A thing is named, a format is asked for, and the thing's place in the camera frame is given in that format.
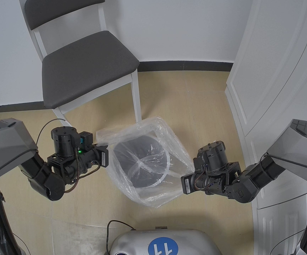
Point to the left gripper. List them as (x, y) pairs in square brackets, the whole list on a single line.
[(92, 158)]

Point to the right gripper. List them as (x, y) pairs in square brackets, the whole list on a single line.
[(196, 183)]

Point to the clear plastic bag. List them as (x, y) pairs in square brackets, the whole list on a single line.
[(174, 147)]

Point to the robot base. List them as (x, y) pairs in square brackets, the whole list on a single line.
[(190, 243)]

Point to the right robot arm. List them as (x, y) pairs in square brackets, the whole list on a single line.
[(294, 147)]

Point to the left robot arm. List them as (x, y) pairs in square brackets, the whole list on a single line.
[(7, 147)]

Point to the pale grey trash bin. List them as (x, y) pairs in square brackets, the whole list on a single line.
[(132, 155)]

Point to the white chair grey cushions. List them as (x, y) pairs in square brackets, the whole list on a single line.
[(89, 62)]

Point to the white wardrobe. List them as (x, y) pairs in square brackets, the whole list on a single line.
[(275, 62)]

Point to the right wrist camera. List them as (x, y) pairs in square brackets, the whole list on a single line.
[(200, 165)]

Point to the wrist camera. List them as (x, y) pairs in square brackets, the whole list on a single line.
[(86, 139), (200, 165)]

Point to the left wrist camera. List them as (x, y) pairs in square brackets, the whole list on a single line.
[(86, 139)]

